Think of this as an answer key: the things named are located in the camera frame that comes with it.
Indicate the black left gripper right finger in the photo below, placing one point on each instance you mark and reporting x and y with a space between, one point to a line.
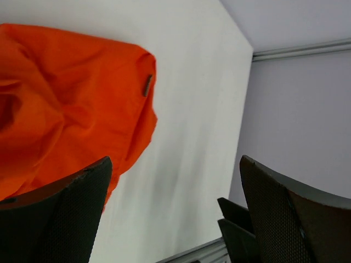
292 221

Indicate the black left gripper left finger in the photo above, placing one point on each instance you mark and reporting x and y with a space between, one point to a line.
57 222

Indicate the orange shorts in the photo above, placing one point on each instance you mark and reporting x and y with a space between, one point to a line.
68 100

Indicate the aluminium mounting rail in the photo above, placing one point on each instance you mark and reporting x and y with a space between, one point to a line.
213 251

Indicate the right corner aluminium post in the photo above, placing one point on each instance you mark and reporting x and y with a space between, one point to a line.
341 45

